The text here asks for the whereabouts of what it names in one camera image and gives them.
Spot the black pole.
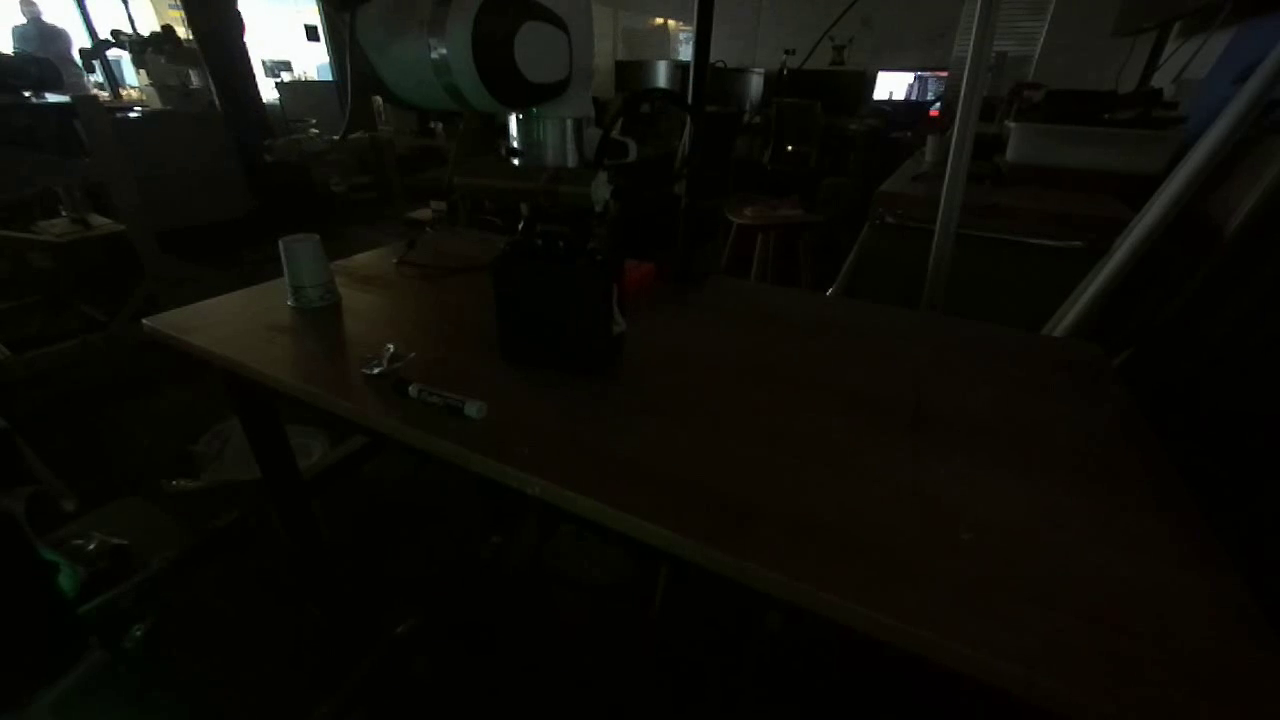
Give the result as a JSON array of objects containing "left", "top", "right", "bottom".
[{"left": 686, "top": 0, "right": 717, "bottom": 276}]

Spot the black and white marker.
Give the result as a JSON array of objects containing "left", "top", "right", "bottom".
[{"left": 404, "top": 380, "right": 490, "bottom": 421}]

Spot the wooden stool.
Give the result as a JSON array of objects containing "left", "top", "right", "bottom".
[{"left": 720, "top": 198, "right": 825, "bottom": 288}]

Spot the silver binder clip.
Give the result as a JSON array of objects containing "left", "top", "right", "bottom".
[{"left": 361, "top": 343, "right": 417, "bottom": 379}]

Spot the white paper cup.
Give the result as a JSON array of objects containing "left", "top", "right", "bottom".
[{"left": 279, "top": 233, "right": 342, "bottom": 310}]

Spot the window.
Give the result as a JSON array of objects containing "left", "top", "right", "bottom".
[{"left": 0, "top": 0, "right": 334, "bottom": 104}]

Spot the monitor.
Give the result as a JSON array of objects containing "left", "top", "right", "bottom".
[{"left": 871, "top": 69, "right": 950, "bottom": 104}]

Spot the grey metal stand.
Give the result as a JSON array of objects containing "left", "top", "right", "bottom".
[{"left": 919, "top": 0, "right": 1280, "bottom": 339}]

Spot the person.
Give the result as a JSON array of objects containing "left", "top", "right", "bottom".
[{"left": 11, "top": 0, "right": 93, "bottom": 97}]

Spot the white plastic bin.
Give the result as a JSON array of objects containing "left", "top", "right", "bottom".
[{"left": 1004, "top": 119, "right": 1188, "bottom": 178}]

